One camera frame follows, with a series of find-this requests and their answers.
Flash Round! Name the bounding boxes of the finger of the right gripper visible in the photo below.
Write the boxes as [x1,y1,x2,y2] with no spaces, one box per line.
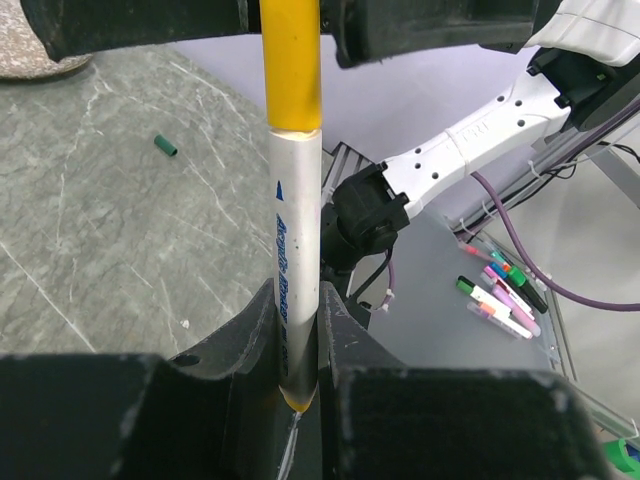
[320,0,538,68]
[20,0,261,60]

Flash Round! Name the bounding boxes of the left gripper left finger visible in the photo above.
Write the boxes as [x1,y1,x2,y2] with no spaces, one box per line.
[1,282,299,479]

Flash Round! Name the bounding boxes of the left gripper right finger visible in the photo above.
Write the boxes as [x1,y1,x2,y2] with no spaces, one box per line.
[317,282,612,479]

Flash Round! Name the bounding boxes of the yellow pen cap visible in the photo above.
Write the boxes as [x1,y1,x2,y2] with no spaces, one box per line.
[260,0,322,132]

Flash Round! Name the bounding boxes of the yellow white marker pen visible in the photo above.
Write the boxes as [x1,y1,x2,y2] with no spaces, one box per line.
[268,129,322,412]

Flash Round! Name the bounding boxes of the green pen cap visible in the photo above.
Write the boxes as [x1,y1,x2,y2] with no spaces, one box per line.
[153,134,178,157]

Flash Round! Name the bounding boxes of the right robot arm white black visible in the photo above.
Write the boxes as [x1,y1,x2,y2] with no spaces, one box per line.
[21,1,639,280]

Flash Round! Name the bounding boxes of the speckled plate dark rim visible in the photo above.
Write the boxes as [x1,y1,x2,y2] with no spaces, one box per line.
[0,0,93,81]

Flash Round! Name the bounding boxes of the pile of coloured markers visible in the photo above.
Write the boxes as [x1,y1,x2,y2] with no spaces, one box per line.
[456,242,541,340]

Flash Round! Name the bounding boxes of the aluminium rail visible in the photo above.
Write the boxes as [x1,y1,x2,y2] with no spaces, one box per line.
[321,141,374,209]

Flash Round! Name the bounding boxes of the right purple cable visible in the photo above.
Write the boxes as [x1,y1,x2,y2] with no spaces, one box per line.
[384,99,640,314]

